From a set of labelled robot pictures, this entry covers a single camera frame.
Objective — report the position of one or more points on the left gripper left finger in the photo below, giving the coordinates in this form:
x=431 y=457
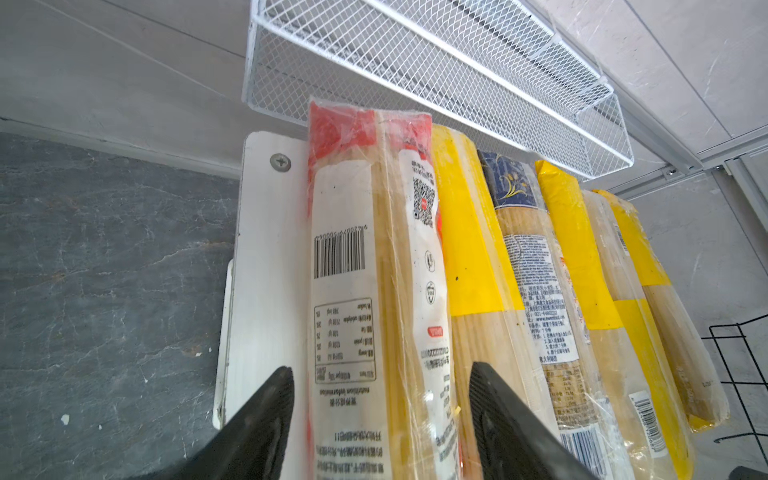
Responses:
x=252 y=445

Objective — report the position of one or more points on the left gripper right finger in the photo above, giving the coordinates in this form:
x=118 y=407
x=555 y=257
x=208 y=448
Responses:
x=512 y=442

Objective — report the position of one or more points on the clear blue-end spaghetti bag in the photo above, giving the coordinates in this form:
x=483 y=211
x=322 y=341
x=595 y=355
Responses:
x=586 y=423

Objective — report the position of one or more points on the red spaghetti bag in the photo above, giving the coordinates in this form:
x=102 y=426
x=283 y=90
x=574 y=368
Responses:
x=381 y=393

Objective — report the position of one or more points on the half yellow spaghetti bag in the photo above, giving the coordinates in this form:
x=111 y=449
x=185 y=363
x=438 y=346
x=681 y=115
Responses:
x=634 y=310

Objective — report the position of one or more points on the yellow-end spaghetti bag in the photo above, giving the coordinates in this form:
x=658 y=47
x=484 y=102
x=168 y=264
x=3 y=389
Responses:
x=703 y=397

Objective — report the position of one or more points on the yellow-top spaghetti bag barcode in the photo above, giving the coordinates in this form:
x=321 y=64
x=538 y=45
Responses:
x=626 y=391

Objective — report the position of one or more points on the white two-tier shelf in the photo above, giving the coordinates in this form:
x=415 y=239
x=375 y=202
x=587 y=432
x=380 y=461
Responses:
x=264 y=320

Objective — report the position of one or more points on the black wire hook rack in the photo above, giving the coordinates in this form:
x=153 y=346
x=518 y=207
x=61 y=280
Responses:
x=739 y=352

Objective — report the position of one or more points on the white wire mesh basket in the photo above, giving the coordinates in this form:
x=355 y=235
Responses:
x=495 y=70

